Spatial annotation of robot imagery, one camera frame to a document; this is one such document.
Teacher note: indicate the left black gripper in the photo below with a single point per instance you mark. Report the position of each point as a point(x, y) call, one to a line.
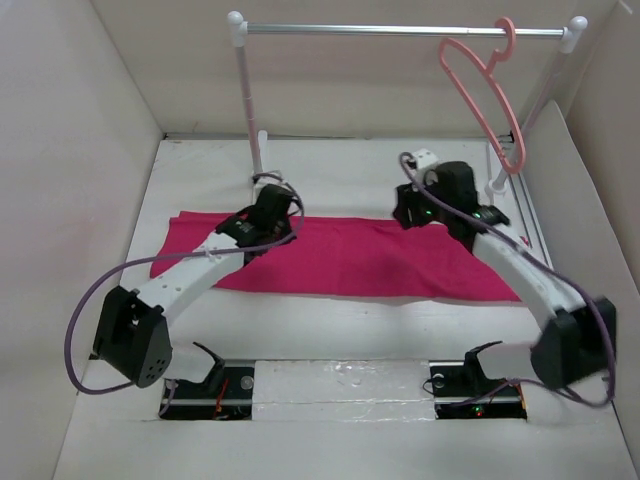
point(288, 229)

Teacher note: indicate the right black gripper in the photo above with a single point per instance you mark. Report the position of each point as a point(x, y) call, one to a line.
point(406, 210)

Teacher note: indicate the magenta trousers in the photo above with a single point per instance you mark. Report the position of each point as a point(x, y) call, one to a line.
point(356, 257)

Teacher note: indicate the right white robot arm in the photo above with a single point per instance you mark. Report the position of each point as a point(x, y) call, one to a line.
point(577, 332)

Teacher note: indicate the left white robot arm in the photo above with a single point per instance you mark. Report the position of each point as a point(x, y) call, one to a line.
point(133, 332)

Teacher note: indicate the white clothes rack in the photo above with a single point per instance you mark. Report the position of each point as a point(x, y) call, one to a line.
point(510, 164)

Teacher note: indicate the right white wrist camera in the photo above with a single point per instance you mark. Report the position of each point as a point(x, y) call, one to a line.
point(425, 162)

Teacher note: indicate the aluminium rail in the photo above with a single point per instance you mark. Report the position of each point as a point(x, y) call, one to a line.
point(532, 228)

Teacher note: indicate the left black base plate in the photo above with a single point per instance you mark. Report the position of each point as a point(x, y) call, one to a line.
point(231, 401)

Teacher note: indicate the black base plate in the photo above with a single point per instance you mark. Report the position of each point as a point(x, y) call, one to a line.
point(231, 401)
point(459, 394)

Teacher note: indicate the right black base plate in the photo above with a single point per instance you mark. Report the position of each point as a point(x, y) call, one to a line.
point(459, 394)

